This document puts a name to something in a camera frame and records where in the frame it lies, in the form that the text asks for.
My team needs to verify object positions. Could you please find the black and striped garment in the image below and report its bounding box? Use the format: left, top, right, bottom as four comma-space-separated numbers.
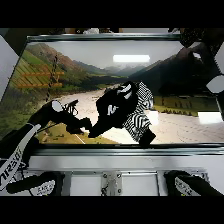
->
87, 80, 157, 147

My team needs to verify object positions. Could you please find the silver frame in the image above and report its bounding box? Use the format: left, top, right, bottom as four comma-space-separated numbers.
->
0, 32, 224, 197

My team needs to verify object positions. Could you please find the black cable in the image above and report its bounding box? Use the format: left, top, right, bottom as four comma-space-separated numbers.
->
38, 121, 68, 134

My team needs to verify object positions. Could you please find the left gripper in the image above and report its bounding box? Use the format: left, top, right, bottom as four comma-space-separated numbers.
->
65, 115, 93, 135

